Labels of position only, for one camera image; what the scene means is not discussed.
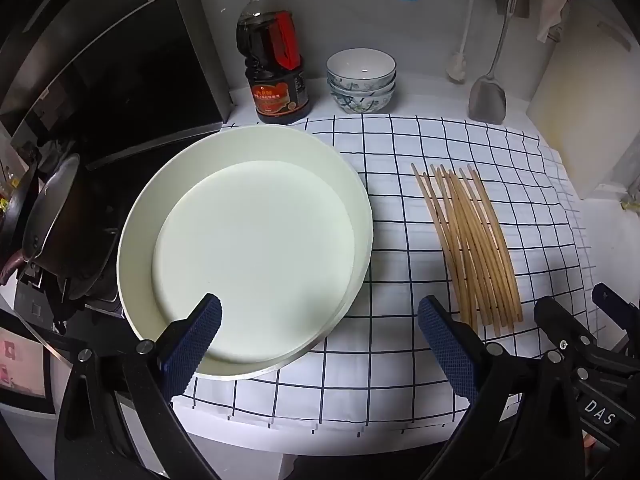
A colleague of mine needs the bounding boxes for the pink hanging cloth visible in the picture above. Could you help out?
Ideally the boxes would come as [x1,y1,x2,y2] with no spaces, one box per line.
[519,0,571,43]

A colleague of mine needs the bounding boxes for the white floral bowl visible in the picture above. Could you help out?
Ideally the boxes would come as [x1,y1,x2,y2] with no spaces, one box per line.
[327,77,396,96]
[326,48,397,86]
[330,87,395,115]

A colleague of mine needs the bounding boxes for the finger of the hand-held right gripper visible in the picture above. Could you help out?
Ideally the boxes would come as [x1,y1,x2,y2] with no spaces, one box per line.
[534,297,598,366]
[592,282,640,356]

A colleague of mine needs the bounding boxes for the pink printed box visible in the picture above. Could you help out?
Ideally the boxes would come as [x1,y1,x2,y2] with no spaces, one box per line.
[0,327,53,401]

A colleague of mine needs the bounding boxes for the pile of wooden chopsticks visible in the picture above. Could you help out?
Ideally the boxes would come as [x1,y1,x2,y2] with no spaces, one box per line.
[411,162,524,336]

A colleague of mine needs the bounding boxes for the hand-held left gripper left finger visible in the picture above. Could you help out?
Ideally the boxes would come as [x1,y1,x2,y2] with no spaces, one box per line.
[54,292,223,480]

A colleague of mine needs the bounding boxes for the white round plate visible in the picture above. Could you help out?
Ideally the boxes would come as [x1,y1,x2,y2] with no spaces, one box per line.
[116,125,375,380]

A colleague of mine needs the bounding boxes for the metal spatula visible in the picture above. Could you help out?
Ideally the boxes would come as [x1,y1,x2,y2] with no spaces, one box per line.
[468,0,518,123]

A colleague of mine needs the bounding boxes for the white cutting board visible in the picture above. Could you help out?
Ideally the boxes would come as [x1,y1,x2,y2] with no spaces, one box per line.
[527,10,640,201]

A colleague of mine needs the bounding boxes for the white black checkered cloth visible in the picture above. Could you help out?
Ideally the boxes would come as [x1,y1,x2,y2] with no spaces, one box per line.
[172,115,608,433]

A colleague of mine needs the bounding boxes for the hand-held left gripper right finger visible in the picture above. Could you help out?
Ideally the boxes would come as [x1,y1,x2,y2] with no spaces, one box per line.
[417,295,587,480]

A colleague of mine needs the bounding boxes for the dark soy sauce bottle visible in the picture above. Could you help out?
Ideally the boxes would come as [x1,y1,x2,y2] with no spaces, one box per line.
[236,0,311,125]

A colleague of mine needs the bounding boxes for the dark cooking pot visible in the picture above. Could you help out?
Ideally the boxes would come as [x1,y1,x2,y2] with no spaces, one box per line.
[22,155,121,301]

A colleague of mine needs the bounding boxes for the black wok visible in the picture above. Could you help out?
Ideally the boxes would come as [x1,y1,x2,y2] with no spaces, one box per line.
[0,157,41,243]

